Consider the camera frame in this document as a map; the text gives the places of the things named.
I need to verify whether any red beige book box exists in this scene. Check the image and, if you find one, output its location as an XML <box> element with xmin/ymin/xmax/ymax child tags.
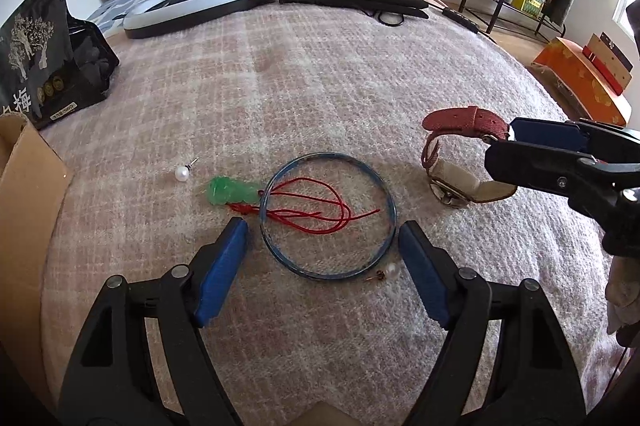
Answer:
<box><xmin>582</xmin><ymin>32</ymin><xmax>632</xmax><ymax>95</ymax></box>

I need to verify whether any black clothes rack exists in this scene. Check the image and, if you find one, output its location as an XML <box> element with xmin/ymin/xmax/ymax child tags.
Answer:
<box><xmin>457</xmin><ymin>0</ymin><xmax>566</xmax><ymax>43</ymax></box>

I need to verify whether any white pearl earring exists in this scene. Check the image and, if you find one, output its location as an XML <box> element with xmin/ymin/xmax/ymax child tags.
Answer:
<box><xmin>174</xmin><ymin>157</ymin><xmax>198</xmax><ymax>183</ymax></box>

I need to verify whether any pink plaid blanket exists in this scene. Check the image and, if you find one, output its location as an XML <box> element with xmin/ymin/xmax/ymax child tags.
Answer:
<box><xmin>41</xmin><ymin>4</ymin><xmax>620</xmax><ymax>425</ymax></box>

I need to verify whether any blue bangle ring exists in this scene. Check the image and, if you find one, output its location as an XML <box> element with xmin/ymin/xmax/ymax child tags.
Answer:
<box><xmin>258</xmin><ymin>151</ymin><xmax>399</xmax><ymax>282</ymax></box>

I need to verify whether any black snack bag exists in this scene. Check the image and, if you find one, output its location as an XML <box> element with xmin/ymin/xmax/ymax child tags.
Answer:
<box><xmin>1</xmin><ymin>0</ymin><xmax>119</xmax><ymax>130</ymax></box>

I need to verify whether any red string cord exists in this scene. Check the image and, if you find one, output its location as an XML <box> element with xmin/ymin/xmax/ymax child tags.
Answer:
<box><xmin>226</xmin><ymin>177</ymin><xmax>382</xmax><ymax>237</ymax></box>

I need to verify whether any white ring light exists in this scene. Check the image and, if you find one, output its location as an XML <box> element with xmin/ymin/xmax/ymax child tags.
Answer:
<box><xmin>122</xmin><ymin>0</ymin><xmax>270</xmax><ymax>39</ymax></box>

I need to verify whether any open cardboard box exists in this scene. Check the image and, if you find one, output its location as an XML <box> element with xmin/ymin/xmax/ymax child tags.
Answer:
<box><xmin>1</xmin><ymin>113</ymin><xmax>73</xmax><ymax>401</ymax></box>

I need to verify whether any white gloved hand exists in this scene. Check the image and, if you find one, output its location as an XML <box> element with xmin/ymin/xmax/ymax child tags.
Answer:
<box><xmin>605</xmin><ymin>257</ymin><xmax>639</xmax><ymax>349</ymax></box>

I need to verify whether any green jade pendant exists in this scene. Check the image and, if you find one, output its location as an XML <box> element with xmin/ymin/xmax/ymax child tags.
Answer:
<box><xmin>205</xmin><ymin>175</ymin><xmax>262</xmax><ymax>206</ymax></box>

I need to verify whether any red strap wristwatch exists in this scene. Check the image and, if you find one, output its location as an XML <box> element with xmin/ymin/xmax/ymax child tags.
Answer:
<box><xmin>421</xmin><ymin>106</ymin><xmax>518</xmax><ymax>208</ymax></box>

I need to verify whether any orange gift box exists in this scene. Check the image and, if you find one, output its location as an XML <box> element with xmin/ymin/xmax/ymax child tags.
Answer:
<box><xmin>529</xmin><ymin>38</ymin><xmax>632</xmax><ymax>127</ymax></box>

